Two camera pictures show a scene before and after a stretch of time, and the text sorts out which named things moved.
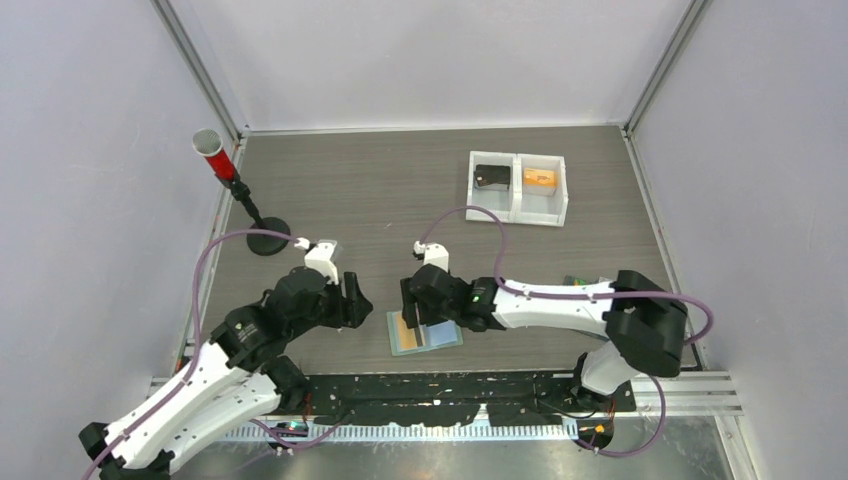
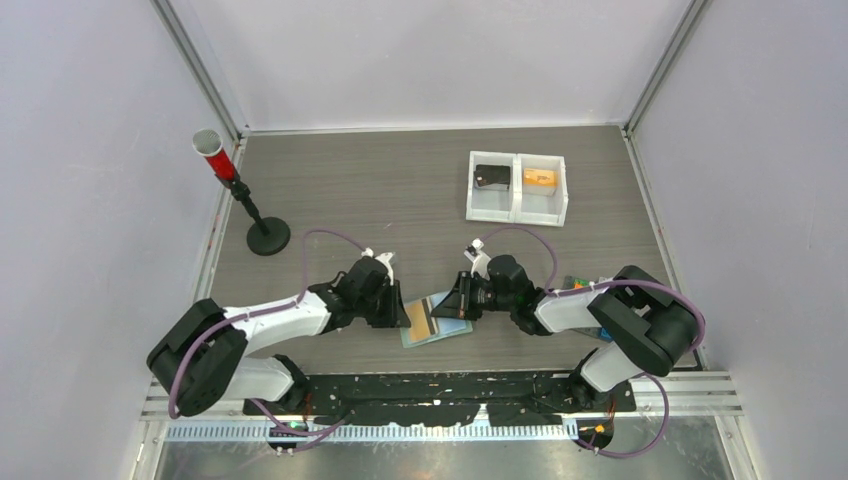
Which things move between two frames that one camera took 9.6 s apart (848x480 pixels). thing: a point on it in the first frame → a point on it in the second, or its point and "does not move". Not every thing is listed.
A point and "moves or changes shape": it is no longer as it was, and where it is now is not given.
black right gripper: (410, 312) → (459, 303)
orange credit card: (407, 335) moves or changes shape
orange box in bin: (540, 183) does not move
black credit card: (488, 174) does not move
